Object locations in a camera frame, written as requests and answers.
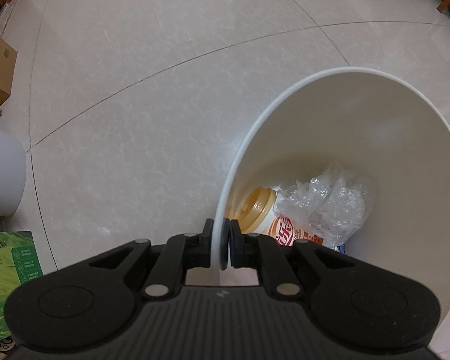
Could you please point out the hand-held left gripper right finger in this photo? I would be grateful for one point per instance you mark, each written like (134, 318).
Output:
(235, 240)

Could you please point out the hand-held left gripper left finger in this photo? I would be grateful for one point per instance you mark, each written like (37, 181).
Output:
(207, 238)

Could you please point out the milk tea paper cup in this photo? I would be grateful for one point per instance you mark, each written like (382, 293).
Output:
(260, 210)

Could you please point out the clear plastic wrap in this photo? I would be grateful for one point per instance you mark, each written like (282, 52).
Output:
(330, 202)

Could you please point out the blue milk carton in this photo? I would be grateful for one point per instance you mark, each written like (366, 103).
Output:
(339, 248)

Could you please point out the white plastic trash bin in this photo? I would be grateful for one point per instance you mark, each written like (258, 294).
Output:
(397, 138)

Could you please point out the green milk case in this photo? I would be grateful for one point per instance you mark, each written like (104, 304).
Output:
(11, 281)

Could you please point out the white plastic bucket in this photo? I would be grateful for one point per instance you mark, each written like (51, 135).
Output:
(2, 172)

